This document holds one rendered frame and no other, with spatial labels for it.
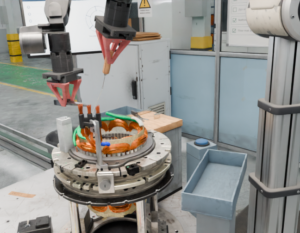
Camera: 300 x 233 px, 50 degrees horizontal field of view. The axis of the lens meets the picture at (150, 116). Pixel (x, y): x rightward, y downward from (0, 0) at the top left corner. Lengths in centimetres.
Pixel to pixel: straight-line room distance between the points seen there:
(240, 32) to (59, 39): 234
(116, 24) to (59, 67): 23
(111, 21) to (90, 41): 114
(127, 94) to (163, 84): 41
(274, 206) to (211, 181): 29
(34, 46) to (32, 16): 98
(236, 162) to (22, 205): 79
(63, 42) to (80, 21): 100
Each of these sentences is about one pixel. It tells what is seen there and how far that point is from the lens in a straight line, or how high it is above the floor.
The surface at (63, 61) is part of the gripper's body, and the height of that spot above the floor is 132.
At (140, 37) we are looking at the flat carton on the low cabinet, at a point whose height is 123.
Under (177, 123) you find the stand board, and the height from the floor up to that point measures 106.
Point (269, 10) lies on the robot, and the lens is 91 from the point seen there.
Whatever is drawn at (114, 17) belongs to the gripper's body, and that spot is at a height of 143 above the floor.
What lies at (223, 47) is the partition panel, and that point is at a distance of 320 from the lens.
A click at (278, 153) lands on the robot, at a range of 100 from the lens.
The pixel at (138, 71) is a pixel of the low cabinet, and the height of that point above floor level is 92.
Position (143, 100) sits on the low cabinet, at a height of 64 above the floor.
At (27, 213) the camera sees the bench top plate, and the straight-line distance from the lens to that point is 126.
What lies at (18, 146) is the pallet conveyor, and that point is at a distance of 199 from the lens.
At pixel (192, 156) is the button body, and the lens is 104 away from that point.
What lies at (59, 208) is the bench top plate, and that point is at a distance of 125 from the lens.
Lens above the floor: 143
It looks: 17 degrees down
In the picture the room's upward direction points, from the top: 2 degrees counter-clockwise
